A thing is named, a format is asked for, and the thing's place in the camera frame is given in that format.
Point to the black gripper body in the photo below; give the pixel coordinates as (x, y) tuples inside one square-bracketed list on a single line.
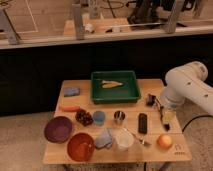
[(150, 100)]

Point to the black handled brush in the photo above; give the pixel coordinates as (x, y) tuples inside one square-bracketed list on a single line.
[(166, 117)]

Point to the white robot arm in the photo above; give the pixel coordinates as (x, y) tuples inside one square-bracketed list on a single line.
[(187, 82)]

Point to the black remote control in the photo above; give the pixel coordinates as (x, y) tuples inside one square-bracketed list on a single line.
[(142, 123)]

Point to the green plastic tray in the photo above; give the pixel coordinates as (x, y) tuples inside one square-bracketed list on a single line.
[(129, 92)]

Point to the metal cup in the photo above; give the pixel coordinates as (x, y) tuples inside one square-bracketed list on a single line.
[(119, 117)]

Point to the metal spoon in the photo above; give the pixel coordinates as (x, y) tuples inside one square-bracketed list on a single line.
[(141, 140)]

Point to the yellow red apple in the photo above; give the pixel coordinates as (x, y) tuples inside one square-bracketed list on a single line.
[(165, 141)]

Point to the white plastic cup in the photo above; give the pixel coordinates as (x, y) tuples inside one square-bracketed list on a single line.
[(124, 140)]

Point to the blue small cup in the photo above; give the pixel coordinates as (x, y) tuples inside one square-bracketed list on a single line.
[(98, 117)]

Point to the blue crumpled cloth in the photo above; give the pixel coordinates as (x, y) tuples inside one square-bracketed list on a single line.
[(104, 140)]

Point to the dark grape bunch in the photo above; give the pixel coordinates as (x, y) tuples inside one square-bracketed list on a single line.
[(84, 117)]

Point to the wooden table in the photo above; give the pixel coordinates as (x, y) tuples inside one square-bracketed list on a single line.
[(138, 134)]

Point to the blue sponge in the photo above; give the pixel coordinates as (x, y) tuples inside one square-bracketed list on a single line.
[(71, 91)]

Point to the red bowl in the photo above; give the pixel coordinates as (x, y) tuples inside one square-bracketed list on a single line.
[(80, 147)]

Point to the orange carrot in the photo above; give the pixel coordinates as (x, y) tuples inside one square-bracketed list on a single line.
[(70, 108)]

